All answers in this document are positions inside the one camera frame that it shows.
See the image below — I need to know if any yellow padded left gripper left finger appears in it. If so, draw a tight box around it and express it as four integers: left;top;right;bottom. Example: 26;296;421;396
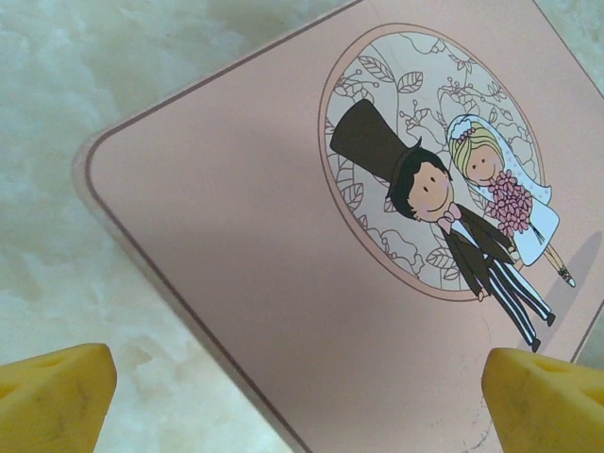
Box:
0;343;118;453

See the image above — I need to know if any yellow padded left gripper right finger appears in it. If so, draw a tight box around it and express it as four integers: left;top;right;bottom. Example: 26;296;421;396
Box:
480;346;604;453

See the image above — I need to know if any pink wedding couple tin box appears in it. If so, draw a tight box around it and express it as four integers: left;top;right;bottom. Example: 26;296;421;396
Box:
71;0;604;453

